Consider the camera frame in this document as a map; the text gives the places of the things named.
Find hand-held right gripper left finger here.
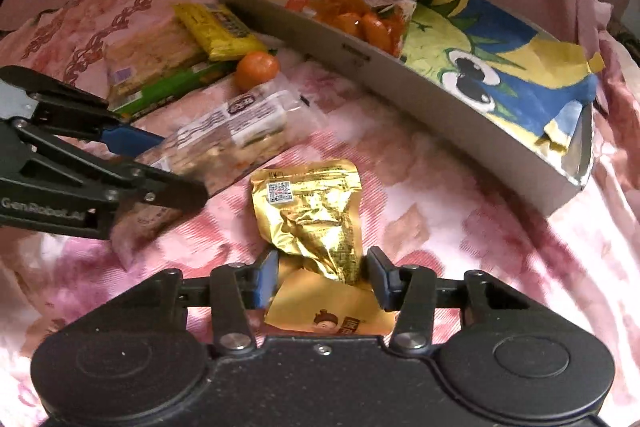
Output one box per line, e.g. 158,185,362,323
127,249,280,354

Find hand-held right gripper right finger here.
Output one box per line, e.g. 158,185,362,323
366,246,533,354

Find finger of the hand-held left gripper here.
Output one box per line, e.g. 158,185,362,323
0,119,209,214
0,67,166,156

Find gold snack packet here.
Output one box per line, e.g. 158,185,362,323
249,159,399,338

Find green cracker packet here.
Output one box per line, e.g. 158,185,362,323
105,19,239,118

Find clear nut packet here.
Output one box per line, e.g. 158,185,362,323
110,89,324,259

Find grey cardboard box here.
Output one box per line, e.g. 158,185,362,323
216,0,596,216

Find orange snack packet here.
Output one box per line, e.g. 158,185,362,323
286,0,418,58

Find pink floral blanket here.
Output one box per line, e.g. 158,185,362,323
0,49,640,427

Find pink embroidered bedsheet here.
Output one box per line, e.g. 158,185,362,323
0,0,281,108

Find yellow snack packet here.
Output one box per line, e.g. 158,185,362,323
172,2,269,62

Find tangerine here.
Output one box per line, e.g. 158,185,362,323
234,51,281,93

